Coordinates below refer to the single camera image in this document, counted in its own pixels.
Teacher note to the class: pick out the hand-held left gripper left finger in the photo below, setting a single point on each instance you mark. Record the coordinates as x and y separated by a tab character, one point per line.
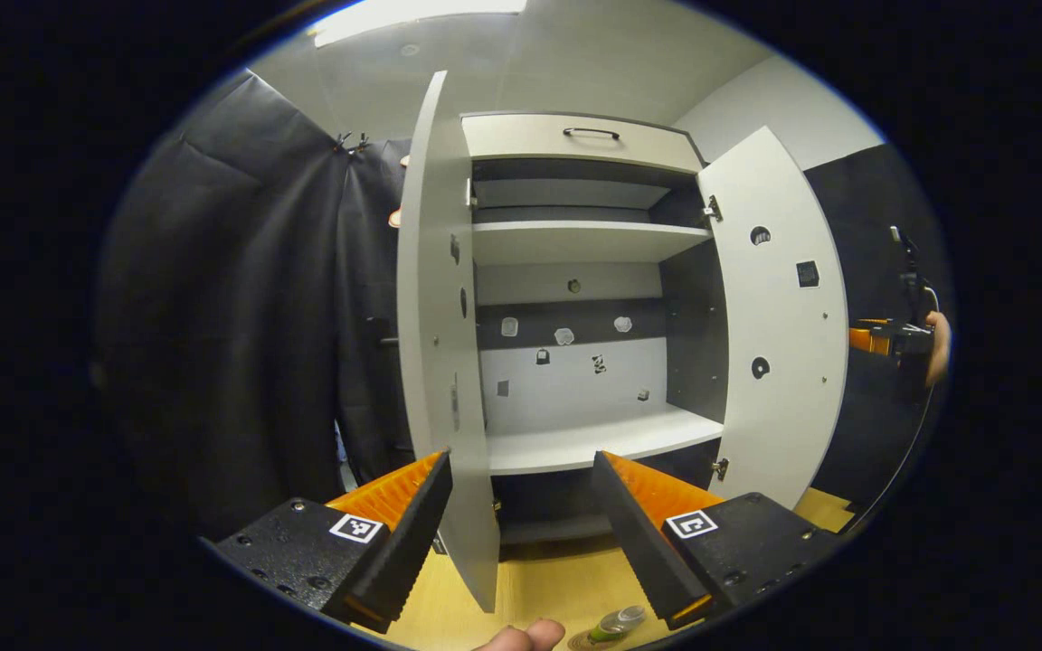
394	533

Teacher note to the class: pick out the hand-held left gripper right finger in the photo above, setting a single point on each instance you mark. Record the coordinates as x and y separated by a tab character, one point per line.
639	533

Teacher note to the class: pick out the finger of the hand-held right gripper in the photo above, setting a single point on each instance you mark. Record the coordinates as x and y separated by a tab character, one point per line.
866	338

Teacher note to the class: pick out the clear bottle with green liquid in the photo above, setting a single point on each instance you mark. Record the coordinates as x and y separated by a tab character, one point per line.
616	624

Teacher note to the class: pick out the white cabinet door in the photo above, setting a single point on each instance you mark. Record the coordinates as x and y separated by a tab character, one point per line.
783	407
435	271

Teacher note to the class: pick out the white cabinet shelf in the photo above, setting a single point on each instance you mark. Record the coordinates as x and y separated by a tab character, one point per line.
575	242
575	443

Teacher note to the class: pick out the white cabinet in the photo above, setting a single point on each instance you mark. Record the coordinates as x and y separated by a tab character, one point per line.
575	434

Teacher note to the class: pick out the black backdrop cloth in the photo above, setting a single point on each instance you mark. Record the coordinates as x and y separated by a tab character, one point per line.
874	425
241	316

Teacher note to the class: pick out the white drawer front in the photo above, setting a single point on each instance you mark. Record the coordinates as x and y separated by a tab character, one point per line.
521	137

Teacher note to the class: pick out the round ceiling fixture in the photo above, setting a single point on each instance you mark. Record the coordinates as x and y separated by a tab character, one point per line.
409	50

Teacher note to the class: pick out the ceiling light panel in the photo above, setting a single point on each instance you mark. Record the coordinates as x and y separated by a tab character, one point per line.
412	14

